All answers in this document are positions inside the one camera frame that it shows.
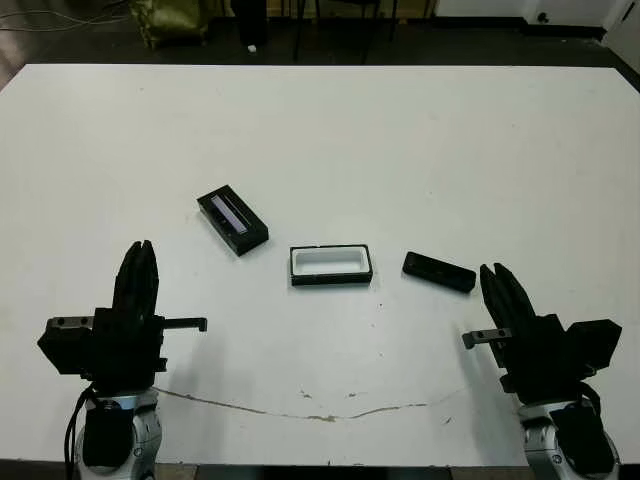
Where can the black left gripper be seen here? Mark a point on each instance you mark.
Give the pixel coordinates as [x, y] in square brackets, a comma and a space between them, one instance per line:
[125, 350]

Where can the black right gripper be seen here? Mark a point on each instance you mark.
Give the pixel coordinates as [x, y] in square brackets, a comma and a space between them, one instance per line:
[540, 355]

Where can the black slim camera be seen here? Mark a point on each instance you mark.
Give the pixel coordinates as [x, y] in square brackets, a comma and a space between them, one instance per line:
[437, 272]

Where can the black box lid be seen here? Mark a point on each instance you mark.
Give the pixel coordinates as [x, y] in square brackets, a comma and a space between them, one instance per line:
[235, 220]

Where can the black box with white insert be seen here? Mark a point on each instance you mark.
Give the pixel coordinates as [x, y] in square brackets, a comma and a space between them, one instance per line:
[330, 262]

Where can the yellow-green bag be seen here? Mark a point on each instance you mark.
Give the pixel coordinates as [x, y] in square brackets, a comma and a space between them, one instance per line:
[167, 20]

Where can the black upright leg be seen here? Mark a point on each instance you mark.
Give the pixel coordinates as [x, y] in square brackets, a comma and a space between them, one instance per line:
[252, 20]

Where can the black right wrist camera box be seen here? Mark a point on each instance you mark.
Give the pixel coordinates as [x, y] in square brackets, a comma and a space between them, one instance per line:
[595, 342]

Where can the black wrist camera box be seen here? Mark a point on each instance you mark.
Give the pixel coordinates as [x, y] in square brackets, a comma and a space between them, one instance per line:
[65, 350]
[595, 342]

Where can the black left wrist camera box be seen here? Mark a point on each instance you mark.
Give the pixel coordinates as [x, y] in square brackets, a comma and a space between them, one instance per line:
[65, 350]

